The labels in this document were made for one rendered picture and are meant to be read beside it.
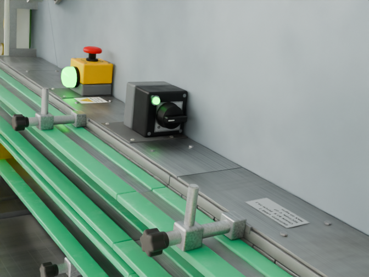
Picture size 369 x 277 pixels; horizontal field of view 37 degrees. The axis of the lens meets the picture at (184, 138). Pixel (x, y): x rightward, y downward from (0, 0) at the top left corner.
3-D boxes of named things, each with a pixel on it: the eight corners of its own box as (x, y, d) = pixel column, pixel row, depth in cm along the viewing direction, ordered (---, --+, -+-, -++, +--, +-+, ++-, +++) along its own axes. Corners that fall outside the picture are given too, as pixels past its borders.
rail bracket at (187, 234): (229, 226, 68) (135, 246, 61) (238, 171, 66) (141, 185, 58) (250, 240, 65) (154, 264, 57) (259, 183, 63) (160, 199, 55)
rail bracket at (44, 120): (80, 122, 104) (9, 127, 96) (82, 84, 102) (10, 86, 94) (89, 128, 101) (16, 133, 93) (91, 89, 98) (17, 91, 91)
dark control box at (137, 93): (162, 121, 103) (122, 125, 99) (166, 80, 101) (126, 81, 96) (186, 134, 97) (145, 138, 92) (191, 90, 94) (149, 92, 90)
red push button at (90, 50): (79, 60, 118) (80, 44, 117) (96, 60, 120) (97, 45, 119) (87, 64, 115) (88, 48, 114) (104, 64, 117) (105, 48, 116)
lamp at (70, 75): (71, 84, 119) (57, 85, 117) (72, 64, 118) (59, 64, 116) (79, 89, 116) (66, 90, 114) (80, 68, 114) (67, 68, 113)
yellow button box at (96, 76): (99, 88, 125) (68, 88, 120) (101, 55, 122) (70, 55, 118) (113, 95, 119) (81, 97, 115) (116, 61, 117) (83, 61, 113)
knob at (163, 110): (176, 126, 95) (187, 132, 93) (154, 128, 93) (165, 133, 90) (179, 101, 94) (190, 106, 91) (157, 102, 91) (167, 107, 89)
